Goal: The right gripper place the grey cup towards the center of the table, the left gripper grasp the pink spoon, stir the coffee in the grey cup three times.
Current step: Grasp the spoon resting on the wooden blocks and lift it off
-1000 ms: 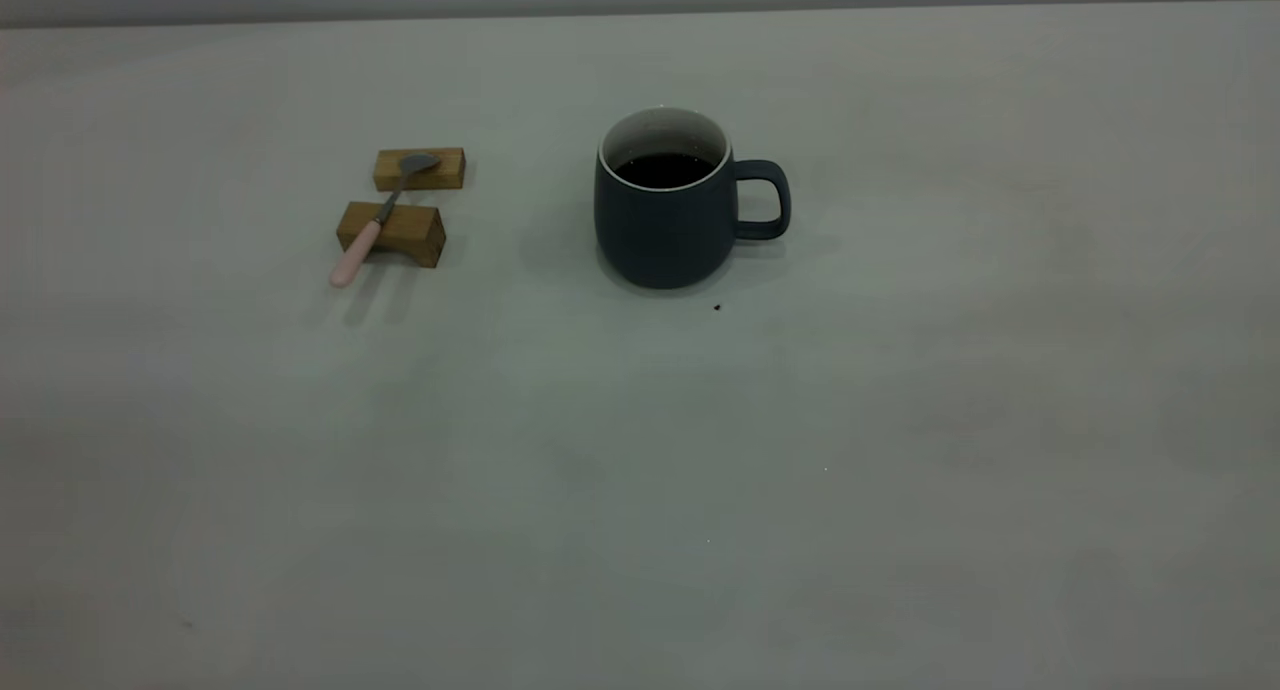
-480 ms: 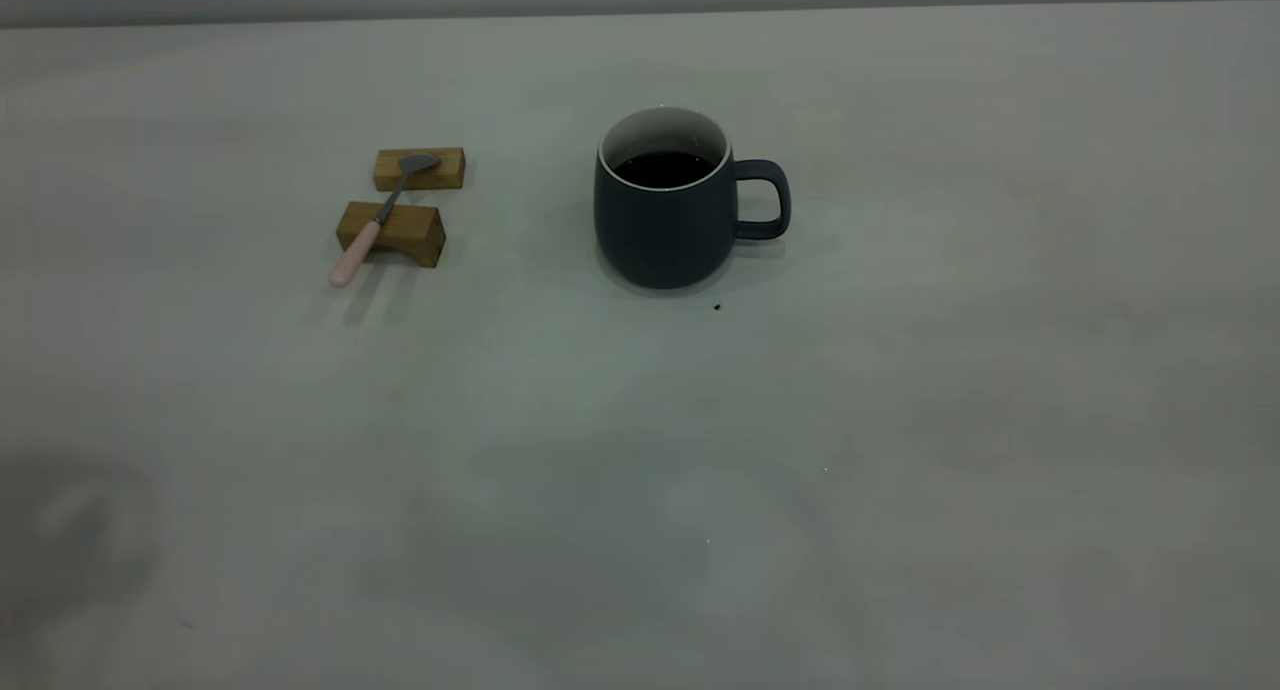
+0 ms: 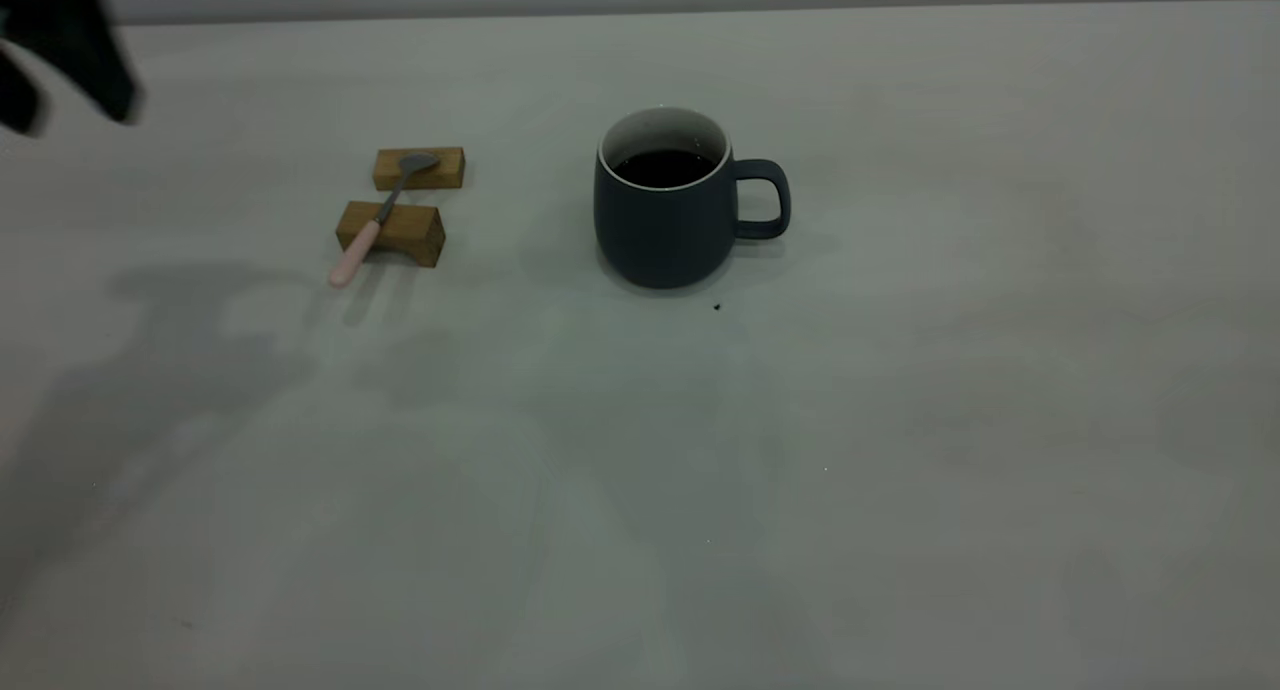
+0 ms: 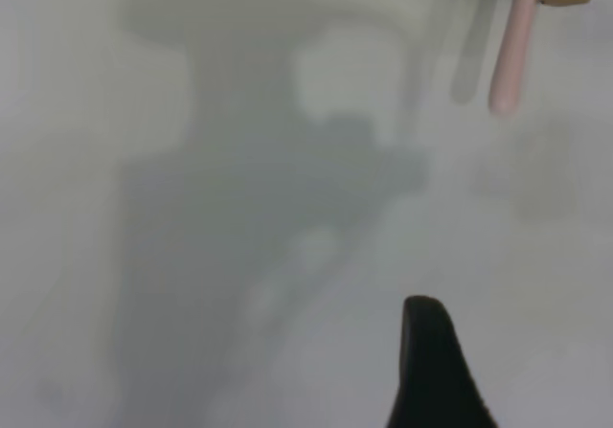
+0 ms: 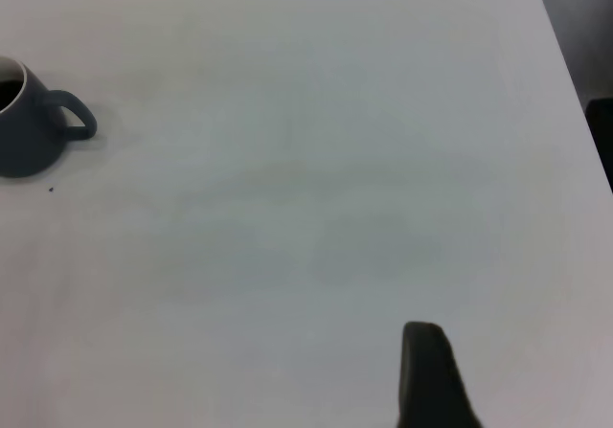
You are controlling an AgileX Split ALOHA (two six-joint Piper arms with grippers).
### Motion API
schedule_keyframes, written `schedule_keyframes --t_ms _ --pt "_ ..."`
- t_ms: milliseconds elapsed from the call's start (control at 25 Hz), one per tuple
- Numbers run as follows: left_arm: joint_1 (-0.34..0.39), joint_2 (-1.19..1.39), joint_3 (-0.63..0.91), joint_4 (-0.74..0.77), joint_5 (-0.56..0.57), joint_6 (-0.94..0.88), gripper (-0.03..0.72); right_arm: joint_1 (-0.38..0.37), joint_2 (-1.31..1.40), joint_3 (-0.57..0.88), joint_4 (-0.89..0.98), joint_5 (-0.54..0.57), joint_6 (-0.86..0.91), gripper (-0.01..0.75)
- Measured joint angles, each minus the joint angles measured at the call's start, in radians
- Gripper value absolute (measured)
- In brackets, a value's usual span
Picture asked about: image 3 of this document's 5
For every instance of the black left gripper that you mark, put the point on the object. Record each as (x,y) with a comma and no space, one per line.
(45,5)

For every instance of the dark grey ceramic mug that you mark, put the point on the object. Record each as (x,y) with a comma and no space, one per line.
(660,230)

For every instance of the arched wooden block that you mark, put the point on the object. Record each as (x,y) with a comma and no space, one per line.
(410,232)

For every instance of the flat wooden block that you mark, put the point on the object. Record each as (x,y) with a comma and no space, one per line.
(445,173)

